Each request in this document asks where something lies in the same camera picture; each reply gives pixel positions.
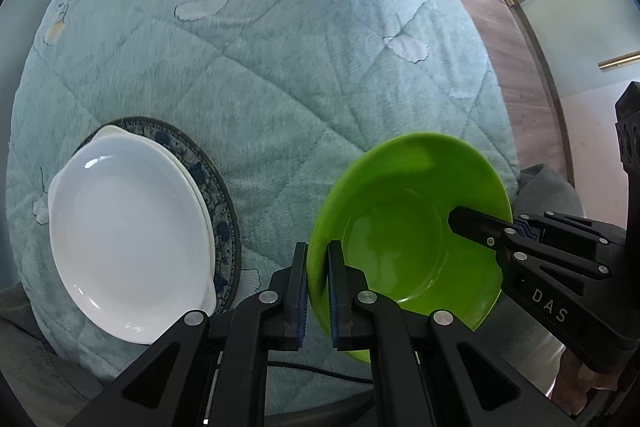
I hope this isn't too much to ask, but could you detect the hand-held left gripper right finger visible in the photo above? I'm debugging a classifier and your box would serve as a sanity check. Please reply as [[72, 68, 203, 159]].
[[327, 239, 581, 427]]

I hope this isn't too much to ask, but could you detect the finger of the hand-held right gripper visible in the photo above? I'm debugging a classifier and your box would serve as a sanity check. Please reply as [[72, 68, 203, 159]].
[[514, 211, 628, 248], [448, 205, 613, 280]]

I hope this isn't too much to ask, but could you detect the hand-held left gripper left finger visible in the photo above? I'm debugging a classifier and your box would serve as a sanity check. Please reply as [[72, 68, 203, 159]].
[[65, 241, 310, 427]]

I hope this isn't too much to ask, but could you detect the green bowl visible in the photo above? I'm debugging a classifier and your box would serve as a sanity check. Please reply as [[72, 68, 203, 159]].
[[306, 132, 513, 364]]

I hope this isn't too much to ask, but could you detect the blue patterned plate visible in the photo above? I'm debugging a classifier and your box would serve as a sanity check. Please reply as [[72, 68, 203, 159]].
[[107, 117, 243, 314]]

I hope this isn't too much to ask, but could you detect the white oval eared plate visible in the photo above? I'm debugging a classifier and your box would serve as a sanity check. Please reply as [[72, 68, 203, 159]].
[[48, 124, 217, 345]]

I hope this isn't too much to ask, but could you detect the person's right hand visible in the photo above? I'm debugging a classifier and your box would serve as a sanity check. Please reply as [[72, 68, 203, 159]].
[[557, 347, 621, 414]]

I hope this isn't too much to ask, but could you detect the person's grey clothing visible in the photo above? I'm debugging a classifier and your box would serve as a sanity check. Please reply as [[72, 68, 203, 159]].
[[515, 163, 586, 228]]

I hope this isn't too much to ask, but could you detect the teal quilted blanket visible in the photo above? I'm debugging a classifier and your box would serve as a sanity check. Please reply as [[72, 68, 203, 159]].
[[5, 0, 521, 418]]

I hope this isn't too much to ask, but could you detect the grey cloth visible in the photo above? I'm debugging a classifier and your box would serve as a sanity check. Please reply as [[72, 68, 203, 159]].
[[0, 282, 103, 427]]

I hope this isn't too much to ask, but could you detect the black cable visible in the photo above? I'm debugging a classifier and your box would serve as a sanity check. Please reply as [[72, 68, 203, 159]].
[[265, 359, 376, 389]]

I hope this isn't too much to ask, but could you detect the gold bar handle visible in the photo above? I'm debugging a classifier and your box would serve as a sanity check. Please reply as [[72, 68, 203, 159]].
[[598, 52, 640, 68]]

